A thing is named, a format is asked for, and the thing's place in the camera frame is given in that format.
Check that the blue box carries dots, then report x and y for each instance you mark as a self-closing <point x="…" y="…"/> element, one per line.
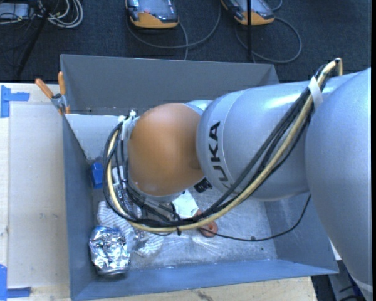
<point x="97" y="173"/>

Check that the grey metal bin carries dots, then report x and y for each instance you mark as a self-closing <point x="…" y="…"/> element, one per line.
<point x="163" y="80"/>

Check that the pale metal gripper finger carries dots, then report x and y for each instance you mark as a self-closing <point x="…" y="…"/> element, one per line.
<point x="145" y="244"/>
<point x="139" y="233"/>

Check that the black cylinder on white bracket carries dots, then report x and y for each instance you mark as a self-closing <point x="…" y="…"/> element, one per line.
<point x="185" y="206"/>

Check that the pale flat board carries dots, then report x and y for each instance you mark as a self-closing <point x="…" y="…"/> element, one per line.
<point x="34" y="168"/>

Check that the clear plastic bag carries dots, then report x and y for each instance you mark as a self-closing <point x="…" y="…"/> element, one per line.
<point x="203" y="245"/>

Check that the crushed silver can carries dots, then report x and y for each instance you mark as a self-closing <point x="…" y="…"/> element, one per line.
<point x="109" y="253"/>

